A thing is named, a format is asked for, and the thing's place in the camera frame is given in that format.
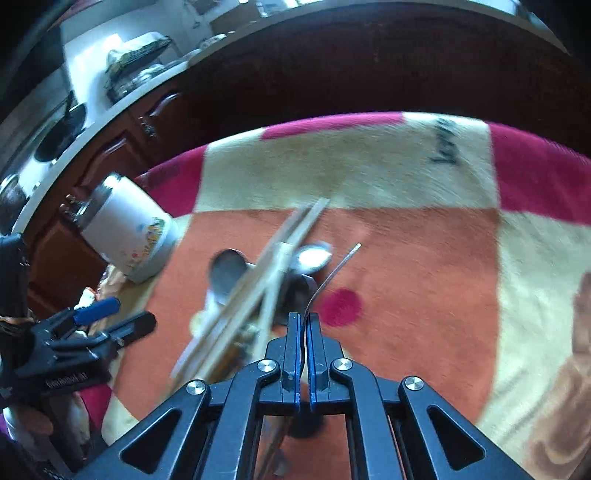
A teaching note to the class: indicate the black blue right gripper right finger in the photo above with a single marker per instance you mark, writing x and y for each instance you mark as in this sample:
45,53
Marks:
398,429

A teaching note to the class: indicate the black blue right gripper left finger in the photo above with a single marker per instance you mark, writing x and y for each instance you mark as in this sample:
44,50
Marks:
210,431

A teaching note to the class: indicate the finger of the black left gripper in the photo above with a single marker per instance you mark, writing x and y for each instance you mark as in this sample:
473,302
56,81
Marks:
123,334

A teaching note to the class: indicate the wooden chopstick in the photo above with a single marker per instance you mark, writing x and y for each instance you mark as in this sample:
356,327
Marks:
213,337
278,269

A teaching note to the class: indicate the metal spoon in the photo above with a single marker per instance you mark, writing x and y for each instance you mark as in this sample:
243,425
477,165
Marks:
311,258

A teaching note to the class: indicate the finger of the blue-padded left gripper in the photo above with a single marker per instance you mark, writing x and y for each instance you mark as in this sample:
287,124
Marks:
96,311

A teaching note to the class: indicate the glass-lidded pot on stove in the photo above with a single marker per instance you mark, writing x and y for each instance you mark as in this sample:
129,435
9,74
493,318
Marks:
12,200

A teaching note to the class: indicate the black dish drying rack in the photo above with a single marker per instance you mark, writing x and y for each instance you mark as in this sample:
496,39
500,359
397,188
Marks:
136,61

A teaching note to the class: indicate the dark wooden kitchen cabinets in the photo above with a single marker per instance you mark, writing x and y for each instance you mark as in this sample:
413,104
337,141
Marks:
326,58

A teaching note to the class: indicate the metal fork wooden handle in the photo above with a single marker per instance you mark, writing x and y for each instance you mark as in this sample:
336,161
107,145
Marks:
318,292

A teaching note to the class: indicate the white printed utensil jar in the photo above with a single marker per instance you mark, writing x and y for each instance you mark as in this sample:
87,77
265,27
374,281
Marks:
127,228

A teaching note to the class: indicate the black wok on stove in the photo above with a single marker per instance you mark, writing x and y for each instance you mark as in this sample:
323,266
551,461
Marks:
63,132

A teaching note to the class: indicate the patchwork fleece blanket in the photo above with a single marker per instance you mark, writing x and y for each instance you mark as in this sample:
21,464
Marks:
473,271

